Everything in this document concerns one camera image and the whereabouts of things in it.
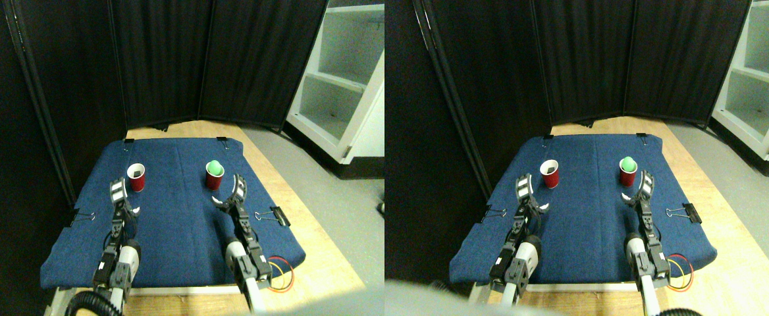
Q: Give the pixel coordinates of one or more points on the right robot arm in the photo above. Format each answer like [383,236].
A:
[635,249]
[236,253]

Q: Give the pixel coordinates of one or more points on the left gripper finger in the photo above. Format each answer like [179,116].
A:
[118,192]
[541,205]
[134,209]
[525,187]

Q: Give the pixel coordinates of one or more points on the dark blue cloth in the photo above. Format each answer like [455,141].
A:
[180,224]
[588,224]

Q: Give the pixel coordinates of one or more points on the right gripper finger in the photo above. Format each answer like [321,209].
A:
[648,185]
[630,198]
[239,189]
[220,201]

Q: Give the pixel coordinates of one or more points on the red cup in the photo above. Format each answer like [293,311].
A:
[214,182]
[628,179]
[137,182]
[550,178]

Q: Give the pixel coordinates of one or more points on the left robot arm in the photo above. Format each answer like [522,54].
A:
[530,250]
[131,253]

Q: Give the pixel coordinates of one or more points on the green ball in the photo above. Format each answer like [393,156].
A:
[213,166]
[627,163]

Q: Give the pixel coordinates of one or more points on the curtain stand pole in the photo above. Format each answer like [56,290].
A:
[39,99]
[454,99]

